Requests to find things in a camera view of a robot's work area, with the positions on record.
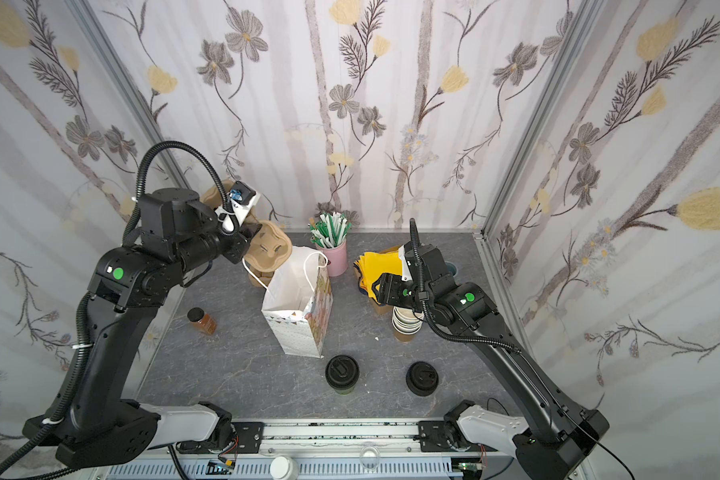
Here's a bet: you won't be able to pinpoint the brown pulp cup carrier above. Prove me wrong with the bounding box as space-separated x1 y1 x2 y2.
222 179 293 288

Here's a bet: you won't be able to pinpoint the white paper gift bag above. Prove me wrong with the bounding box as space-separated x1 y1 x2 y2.
243 246 333 358

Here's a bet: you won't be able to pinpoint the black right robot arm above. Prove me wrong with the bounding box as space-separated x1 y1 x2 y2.
372 224 610 479

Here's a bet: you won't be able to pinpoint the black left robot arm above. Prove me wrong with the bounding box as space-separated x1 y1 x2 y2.
0 140 261 479

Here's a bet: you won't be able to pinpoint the yellow paper napkin stack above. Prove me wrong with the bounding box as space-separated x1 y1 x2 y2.
355 250 402 300

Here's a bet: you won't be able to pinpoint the stacked paper cups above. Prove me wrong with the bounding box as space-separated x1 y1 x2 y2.
392 307 423 343

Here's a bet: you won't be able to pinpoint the pink straw holder cup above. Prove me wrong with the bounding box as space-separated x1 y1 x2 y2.
318 240 348 278

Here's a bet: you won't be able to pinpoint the teal ceramic cup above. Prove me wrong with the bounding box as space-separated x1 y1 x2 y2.
446 261 458 277

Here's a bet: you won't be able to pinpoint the brown spice jar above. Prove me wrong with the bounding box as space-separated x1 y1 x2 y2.
187 307 217 335

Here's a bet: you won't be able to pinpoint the clear round cap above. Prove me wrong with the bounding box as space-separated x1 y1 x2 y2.
359 443 381 471

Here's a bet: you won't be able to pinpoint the white round knob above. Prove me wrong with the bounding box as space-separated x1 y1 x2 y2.
269 456 300 480

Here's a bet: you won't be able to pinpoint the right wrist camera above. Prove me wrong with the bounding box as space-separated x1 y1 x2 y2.
398 242 450 282

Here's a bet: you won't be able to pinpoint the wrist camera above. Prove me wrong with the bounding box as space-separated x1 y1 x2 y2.
398 242 450 282
215 180 261 234

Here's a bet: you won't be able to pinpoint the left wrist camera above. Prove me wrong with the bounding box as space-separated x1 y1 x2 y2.
215 180 261 234

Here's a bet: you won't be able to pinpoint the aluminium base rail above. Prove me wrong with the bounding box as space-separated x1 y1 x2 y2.
92 418 527 479

